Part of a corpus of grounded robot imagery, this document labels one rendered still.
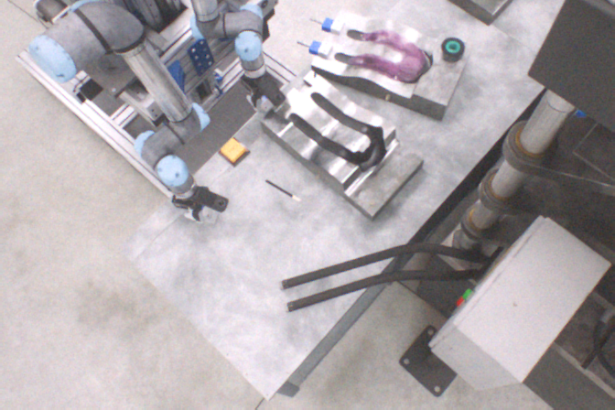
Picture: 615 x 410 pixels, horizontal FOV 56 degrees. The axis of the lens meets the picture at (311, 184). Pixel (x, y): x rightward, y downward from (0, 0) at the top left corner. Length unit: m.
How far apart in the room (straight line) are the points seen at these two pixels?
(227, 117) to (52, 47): 1.46
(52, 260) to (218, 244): 1.28
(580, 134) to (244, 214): 1.10
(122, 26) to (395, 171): 0.95
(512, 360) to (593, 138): 0.46
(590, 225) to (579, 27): 0.72
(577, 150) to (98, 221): 2.30
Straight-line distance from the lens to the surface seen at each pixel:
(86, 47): 1.46
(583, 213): 1.50
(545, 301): 1.22
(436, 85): 2.01
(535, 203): 1.48
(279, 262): 1.89
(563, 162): 1.25
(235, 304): 1.88
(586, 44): 0.88
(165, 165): 1.63
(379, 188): 1.89
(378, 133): 1.88
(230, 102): 2.84
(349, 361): 2.62
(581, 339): 1.97
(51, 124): 3.35
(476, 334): 1.18
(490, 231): 1.69
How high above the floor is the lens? 2.62
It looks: 68 degrees down
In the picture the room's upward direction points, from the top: 10 degrees counter-clockwise
